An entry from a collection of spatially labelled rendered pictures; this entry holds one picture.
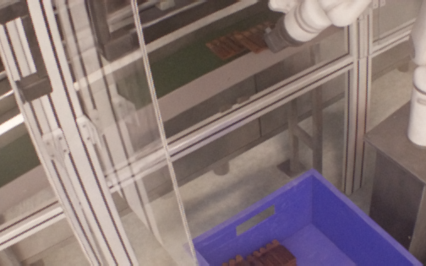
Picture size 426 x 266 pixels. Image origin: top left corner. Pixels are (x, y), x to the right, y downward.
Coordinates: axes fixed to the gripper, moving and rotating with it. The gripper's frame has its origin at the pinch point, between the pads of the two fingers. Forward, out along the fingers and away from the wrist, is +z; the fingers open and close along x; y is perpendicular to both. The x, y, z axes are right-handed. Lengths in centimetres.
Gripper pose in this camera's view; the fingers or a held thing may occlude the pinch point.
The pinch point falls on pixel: (265, 37)
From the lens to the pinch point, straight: 138.0
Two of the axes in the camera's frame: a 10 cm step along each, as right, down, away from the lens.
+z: -2.8, 1.4, 9.5
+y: 4.9, 8.7, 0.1
